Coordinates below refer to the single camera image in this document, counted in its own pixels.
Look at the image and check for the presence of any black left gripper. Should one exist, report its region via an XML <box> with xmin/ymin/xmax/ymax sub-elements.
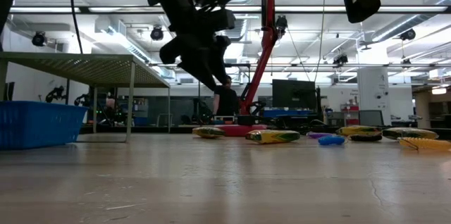
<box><xmin>159</xmin><ymin>4</ymin><xmax>237</xmax><ymax>92</ymax></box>

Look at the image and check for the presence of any yellow crayon pack white end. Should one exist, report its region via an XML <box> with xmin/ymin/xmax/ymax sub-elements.
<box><xmin>245</xmin><ymin>129</ymin><xmax>302</xmax><ymax>145</ymax></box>

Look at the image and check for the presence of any red desk lamp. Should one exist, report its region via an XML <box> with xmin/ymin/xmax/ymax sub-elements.
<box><xmin>214</xmin><ymin>0</ymin><xmax>289</xmax><ymax>137</ymax></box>

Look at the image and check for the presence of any black ceiling spotlight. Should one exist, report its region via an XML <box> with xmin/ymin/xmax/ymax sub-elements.
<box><xmin>149</xmin><ymin>25</ymin><xmax>165</xmax><ymax>42</ymax></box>
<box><xmin>32</xmin><ymin>30</ymin><xmax>48</xmax><ymax>47</ymax></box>
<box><xmin>400</xmin><ymin>27</ymin><xmax>417</xmax><ymax>42</ymax></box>
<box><xmin>333</xmin><ymin>53</ymin><xmax>350</xmax><ymax>67</ymax></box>

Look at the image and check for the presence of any black monitor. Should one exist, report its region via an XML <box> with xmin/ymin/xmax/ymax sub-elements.
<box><xmin>271</xmin><ymin>78</ymin><xmax>317</xmax><ymax>111</ymax></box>

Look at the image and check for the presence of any blue background table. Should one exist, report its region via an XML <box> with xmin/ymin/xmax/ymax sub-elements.
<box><xmin>263</xmin><ymin>108</ymin><xmax>317</xmax><ymax>118</ymax></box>

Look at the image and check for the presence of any green perforated metal shelf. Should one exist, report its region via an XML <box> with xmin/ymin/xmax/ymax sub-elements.
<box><xmin>0</xmin><ymin>51</ymin><xmax>172</xmax><ymax>144</ymax></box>

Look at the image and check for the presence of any purple spiral wrist coil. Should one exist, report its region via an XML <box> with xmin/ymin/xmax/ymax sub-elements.
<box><xmin>305</xmin><ymin>131</ymin><xmax>335</xmax><ymax>139</ymax></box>

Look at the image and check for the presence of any red cabinet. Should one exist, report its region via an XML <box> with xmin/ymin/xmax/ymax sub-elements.
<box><xmin>340</xmin><ymin>103</ymin><xmax>360</xmax><ymax>126</ymax></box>

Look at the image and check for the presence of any black beam with light strips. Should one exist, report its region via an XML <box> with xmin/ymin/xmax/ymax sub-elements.
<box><xmin>9</xmin><ymin>4</ymin><xmax>451</xmax><ymax>15</ymax></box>

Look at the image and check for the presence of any blue spiral wrist coil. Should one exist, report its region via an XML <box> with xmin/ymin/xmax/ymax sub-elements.
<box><xmin>318</xmin><ymin>135</ymin><xmax>347</xmax><ymax>147</ymax></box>

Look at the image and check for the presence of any black spiral wrist coil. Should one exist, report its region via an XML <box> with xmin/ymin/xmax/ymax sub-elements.
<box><xmin>348</xmin><ymin>134</ymin><xmax>383</xmax><ymax>143</ymax></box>

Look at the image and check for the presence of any blue plastic basket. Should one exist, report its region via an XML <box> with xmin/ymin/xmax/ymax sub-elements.
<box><xmin>0</xmin><ymin>100</ymin><xmax>89</xmax><ymax>151</ymax></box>

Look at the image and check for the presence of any orange spiral wrist coil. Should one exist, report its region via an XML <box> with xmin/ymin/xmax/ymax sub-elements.
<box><xmin>397</xmin><ymin>137</ymin><xmax>451</xmax><ymax>153</ymax></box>

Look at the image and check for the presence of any thin hanging cord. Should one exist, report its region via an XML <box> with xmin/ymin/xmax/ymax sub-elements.
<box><xmin>313</xmin><ymin>0</ymin><xmax>327</xmax><ymax>84</ymax></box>

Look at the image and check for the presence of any black aluminium table frame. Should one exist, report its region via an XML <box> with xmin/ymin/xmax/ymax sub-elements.
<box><xmin>79</xmin><ymin>124</ymin><xmax>451</xmax><ymax>135</ymax></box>

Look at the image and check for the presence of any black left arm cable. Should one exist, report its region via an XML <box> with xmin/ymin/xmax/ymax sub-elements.
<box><xmin>68</xmin><ymin>0</ymin><xmax>85</xmax><ymax>55</ymax></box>

